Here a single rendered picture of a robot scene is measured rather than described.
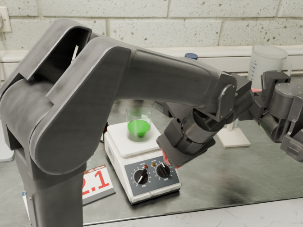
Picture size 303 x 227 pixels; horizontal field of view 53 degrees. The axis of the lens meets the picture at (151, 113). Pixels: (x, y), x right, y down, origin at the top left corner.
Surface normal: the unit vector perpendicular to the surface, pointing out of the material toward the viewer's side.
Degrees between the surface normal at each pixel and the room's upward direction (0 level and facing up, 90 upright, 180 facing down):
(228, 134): 0
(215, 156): 0
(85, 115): 90
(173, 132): 97
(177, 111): 30
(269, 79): 91
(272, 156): 0
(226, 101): 90
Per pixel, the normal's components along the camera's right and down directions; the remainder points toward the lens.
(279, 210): 0.06, -0.83
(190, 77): 0.62, 0.40
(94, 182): 0.38, -0.32
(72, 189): 0.69, 0.54
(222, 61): 0.20, 0.55
